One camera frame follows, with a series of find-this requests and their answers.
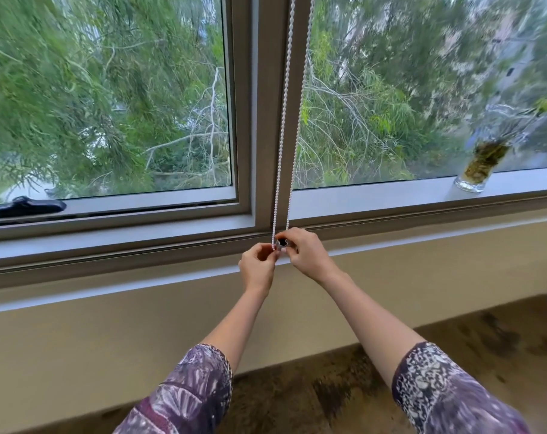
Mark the person's left hand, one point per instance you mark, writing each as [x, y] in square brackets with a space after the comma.
[257, 272]

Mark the person's right hand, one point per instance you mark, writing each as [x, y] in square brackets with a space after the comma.
[307, 258]

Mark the person's left thumb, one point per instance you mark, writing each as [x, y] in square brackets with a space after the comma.
[270, 259]

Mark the person's right thumb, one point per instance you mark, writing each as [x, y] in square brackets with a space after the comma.
[286, 255]

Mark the person's left forearm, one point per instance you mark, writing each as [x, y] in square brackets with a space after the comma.
[230, 321]

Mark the person's right forearm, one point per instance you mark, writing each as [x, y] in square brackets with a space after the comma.
[368, 324]

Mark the purple patterned left sleeve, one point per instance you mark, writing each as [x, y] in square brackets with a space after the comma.
[183, 393]

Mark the purple patterned sleeve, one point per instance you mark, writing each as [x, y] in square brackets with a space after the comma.
[449, 393]
[183, 393]

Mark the purple patterned right sleeve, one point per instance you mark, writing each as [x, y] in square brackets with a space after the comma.
[449, 393]

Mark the glass vase with plant cuttings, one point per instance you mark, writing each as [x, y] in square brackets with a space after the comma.
[495, 149]

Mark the grey window frame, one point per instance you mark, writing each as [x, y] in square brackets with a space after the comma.
[255, 131]

